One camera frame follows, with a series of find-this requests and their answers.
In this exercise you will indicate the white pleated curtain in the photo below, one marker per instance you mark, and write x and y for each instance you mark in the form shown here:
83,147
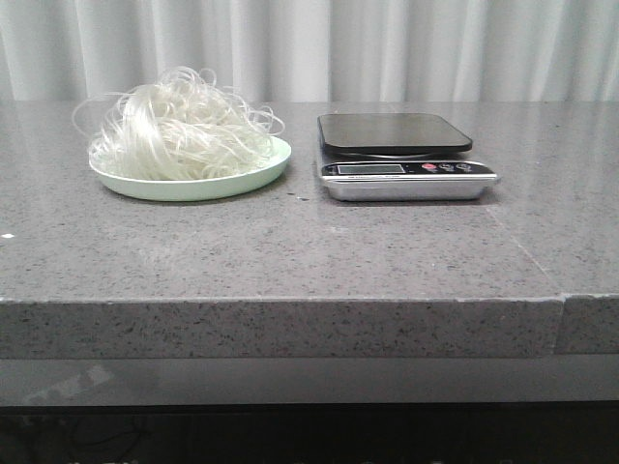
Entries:
316,51

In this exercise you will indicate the white vermicelli noodle bundle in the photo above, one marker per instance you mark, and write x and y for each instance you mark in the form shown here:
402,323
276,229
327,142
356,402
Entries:
183,127

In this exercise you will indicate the silver black kitchen scale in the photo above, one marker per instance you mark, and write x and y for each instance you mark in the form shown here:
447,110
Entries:
397,157

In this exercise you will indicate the light green round plate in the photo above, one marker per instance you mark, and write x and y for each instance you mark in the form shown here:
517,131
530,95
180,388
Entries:
201,190

